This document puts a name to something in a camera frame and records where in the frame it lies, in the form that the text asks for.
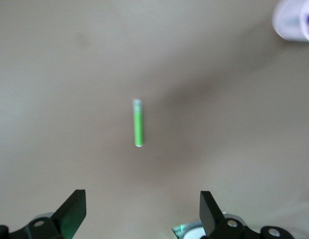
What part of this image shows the pink translucent pen holder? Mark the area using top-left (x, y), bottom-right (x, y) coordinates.
top-left (272, 0), bottom-right (309, 45)

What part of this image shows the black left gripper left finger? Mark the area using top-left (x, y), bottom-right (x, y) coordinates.
top-left (9, 189), bottom-right (87, 239)

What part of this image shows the green marker pen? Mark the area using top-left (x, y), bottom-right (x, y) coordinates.
top-left (133, 99), bottom-right (146, 148)

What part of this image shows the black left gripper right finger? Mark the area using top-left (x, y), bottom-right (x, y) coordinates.
top-left (199, 191), bottom-right (262, 239)

